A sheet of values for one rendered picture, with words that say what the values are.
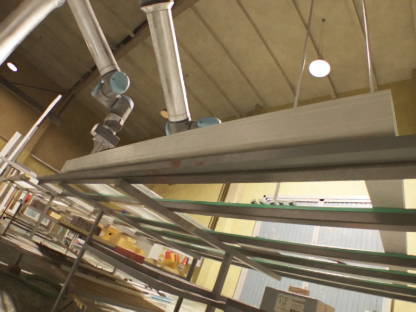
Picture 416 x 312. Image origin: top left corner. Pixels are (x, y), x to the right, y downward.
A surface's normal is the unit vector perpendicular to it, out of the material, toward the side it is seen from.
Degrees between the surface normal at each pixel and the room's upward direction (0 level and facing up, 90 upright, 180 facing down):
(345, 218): 90
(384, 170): 180
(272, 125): 90
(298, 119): 90
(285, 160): 180
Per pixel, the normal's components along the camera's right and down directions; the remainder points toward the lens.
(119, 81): 0.72, 0.00
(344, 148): -0.62, -0.54
